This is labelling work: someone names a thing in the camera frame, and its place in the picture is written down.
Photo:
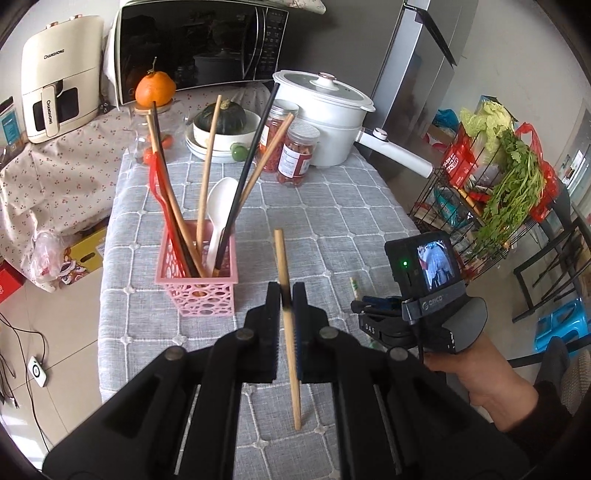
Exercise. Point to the red box on floor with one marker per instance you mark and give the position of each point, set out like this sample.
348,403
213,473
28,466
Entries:
11,280

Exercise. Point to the jar of dried fruit slices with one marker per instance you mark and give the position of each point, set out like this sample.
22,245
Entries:
298,149

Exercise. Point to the black chopstick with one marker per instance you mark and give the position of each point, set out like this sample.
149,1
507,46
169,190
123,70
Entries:
244,176

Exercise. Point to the camera with lit screen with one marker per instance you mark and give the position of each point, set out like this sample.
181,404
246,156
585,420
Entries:
427,272

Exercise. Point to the blue plastic stool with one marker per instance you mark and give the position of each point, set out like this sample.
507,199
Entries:
568,322

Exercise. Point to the dark green squash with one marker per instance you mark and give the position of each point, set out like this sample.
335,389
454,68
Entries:
231,118

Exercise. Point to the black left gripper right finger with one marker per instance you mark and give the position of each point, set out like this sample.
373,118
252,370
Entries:
395,418

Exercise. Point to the green lime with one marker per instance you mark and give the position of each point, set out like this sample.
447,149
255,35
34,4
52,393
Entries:
239,152

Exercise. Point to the grey quilted tablecloth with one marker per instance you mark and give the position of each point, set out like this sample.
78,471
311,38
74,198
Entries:
335,226

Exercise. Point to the white ceramic bowl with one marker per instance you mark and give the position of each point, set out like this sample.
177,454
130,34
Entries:
196,141

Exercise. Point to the white plastic spoon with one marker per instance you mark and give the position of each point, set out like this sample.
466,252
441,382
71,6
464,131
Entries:
218,206

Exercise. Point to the green leafy vegetables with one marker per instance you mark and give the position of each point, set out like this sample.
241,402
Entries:
508,172

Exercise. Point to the pink perforated utensil basket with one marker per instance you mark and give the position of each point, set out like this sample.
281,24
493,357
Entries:
196,297

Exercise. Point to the floral beige cloth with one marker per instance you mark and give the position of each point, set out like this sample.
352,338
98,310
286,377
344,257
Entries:
62,186

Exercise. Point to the small orange tangerine upper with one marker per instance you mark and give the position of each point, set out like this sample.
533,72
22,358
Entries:
166,141

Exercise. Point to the grey refrigerator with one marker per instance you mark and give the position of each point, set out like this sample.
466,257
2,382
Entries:
425,50

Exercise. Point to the white electric cooking pot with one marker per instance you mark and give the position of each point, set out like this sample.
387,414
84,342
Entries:
338,111

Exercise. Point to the black microwave oven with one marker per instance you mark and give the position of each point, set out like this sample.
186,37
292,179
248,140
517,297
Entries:
196,43

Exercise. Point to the black wire storage rack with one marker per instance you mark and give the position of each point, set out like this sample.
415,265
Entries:
444,205

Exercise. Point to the paper-wrapped chopsticks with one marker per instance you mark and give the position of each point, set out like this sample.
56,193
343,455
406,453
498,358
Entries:
356,288

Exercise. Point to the red plastic spoon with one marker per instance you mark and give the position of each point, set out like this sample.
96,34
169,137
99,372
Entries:
153,183

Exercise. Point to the cream air fryer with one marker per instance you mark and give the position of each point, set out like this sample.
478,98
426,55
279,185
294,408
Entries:
60,77

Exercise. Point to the small orange tangerine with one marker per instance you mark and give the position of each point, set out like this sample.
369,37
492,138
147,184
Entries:
166,141
147,156

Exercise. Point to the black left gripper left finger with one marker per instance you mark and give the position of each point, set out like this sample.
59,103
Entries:
178,417

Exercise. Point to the small orange tangerine lower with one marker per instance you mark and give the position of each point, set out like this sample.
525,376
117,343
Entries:
147,156

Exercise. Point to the floral microwave cover cloth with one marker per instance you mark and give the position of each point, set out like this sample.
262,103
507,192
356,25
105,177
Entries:
313,6

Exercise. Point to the brown wooden chopstick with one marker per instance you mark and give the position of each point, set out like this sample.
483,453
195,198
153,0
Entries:
288,325
206,171
192,258
265,159

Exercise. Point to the person's right hand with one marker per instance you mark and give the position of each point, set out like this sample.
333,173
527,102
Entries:
490,380

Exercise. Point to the orange pumpkin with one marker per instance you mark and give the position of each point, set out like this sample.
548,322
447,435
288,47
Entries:
156,87

